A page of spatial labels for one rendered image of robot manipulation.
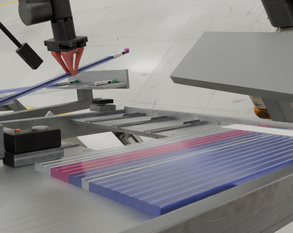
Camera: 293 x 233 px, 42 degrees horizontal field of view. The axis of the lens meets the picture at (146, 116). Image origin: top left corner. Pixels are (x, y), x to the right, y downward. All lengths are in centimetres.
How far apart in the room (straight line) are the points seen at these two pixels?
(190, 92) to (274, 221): 186
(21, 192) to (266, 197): 27
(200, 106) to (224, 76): 93
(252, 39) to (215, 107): 82
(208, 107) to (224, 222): 176
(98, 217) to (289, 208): 24
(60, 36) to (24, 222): 69
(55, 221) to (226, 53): 106
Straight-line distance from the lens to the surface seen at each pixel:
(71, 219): 37
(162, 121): 98
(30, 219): 38
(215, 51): 138
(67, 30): 100
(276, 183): 46
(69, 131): 105
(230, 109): 204
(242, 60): 127
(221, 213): 38
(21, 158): 57
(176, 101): 230
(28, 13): 96
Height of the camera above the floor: 134
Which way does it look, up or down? 35 degrees down
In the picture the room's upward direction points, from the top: 39 degrees counter-clockwise
